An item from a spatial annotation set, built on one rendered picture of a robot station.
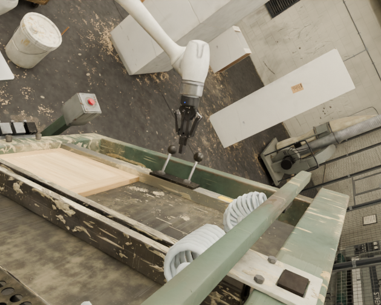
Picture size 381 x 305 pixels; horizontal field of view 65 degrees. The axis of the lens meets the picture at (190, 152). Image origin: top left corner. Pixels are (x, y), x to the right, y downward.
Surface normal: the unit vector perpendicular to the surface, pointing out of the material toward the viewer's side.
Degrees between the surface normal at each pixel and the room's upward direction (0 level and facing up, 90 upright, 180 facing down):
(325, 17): 90
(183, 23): 90
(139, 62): 90
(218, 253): 54
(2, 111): 0
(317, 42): 90
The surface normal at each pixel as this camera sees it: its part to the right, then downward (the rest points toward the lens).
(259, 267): 0.15, -0.96
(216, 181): -0.51, 0.11
